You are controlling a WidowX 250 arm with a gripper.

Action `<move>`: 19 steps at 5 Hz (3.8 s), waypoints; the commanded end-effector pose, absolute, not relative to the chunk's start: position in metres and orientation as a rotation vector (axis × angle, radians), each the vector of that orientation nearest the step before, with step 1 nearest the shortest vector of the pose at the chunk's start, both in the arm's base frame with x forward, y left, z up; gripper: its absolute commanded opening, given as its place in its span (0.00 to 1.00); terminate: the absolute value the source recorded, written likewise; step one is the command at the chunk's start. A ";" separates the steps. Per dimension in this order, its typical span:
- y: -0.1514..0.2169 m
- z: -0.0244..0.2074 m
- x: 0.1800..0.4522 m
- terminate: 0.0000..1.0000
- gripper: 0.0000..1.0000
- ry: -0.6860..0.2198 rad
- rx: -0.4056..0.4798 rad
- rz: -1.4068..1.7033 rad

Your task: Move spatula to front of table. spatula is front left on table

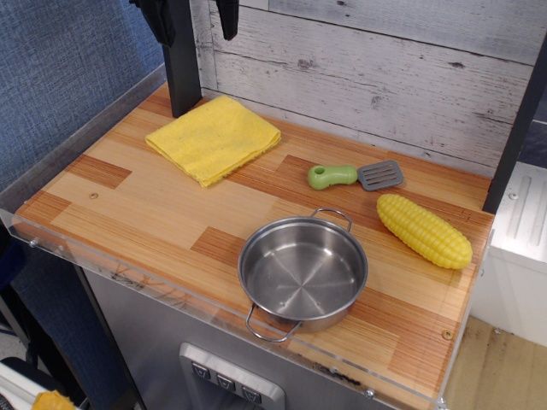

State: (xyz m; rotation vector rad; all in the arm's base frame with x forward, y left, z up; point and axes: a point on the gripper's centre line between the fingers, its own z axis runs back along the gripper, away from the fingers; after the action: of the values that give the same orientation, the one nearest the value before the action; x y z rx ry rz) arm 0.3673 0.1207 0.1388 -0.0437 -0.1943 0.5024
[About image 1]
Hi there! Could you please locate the yellow toy corn cob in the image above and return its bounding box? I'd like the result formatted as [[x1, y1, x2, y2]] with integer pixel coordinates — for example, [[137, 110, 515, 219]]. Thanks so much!
[[376, 194, 473, 269]]

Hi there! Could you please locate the yellow object bottom left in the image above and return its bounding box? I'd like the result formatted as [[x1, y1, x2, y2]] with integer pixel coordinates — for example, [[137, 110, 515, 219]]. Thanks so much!
[[31, 390, 76, 410]]

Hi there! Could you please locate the white grey side appliance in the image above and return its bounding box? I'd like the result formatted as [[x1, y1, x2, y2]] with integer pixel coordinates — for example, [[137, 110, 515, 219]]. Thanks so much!
[[470, 162, 546, 346]]

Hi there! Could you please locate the clear acrylic table guard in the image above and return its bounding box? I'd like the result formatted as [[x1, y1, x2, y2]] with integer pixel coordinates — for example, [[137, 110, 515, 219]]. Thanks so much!
[[0, 208, 497, 410]]

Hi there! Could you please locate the silver button control panel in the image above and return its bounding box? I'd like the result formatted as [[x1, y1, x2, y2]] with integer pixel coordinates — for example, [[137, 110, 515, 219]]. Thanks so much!
[[179, 343, 285, 409]]

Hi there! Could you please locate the stainless steel pot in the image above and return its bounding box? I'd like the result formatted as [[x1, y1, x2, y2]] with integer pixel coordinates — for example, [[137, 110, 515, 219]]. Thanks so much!
[[238, 211, 368, 343]]

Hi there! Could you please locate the green handled grey toy spatula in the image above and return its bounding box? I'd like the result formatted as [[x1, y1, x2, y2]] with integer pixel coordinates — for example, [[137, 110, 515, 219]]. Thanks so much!
[[308, 160, 404, 192]]

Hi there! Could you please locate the black vertical post right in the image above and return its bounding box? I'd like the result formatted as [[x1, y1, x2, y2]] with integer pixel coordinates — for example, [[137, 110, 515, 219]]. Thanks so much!
[[483, 0, 547, 214]]

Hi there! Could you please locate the yellow folded cloth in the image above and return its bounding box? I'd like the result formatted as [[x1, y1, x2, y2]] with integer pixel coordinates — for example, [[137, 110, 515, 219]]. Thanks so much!
[[145, 96, 281, 188]]

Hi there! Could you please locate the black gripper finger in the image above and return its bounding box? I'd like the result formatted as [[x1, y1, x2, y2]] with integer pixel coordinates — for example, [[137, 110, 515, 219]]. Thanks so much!
[[215, 0, 239, 41], [129, 0, 175, 44]]

